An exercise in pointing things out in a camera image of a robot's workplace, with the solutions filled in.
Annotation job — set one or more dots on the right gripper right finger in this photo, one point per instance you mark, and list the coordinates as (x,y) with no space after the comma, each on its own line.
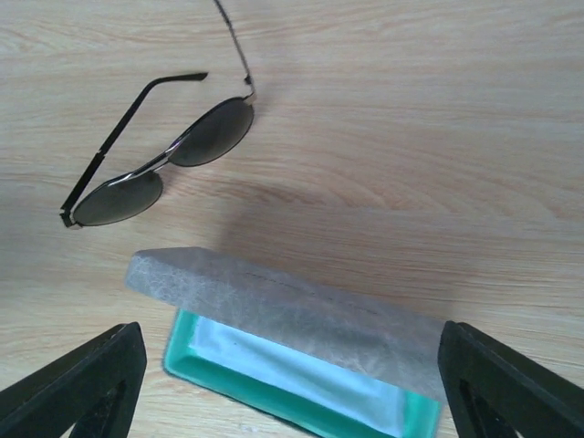
(494,391)

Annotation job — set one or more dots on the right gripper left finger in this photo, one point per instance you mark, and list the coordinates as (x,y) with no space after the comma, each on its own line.
(92,391)

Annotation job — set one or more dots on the grey glasses case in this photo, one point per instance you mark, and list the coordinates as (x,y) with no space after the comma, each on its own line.
(356,332)

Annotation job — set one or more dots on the light blue cleaning cloth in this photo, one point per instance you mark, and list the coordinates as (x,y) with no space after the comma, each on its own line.
(374,403)

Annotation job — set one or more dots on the dark aviator sunglasses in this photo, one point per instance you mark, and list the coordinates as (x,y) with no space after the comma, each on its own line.
(210,137)

